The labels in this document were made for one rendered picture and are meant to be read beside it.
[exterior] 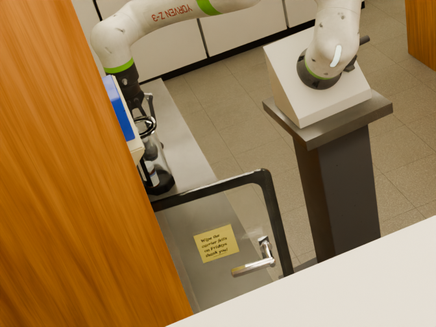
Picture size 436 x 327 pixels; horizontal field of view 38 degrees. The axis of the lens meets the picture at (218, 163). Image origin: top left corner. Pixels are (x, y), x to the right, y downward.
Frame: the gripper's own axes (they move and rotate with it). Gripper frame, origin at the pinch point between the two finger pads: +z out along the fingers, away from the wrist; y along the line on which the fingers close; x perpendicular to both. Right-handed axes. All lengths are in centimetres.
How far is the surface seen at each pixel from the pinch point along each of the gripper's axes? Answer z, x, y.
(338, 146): 23, -10, 59
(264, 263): -16, -87, 14
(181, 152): 10.3, -0.1, 9.6
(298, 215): 104, 55, 57
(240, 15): 74, 234, 88
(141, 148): -46, -81, -1
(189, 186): 10.4, -19.5, 7.6
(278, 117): 11.3, 1.3, 44.0
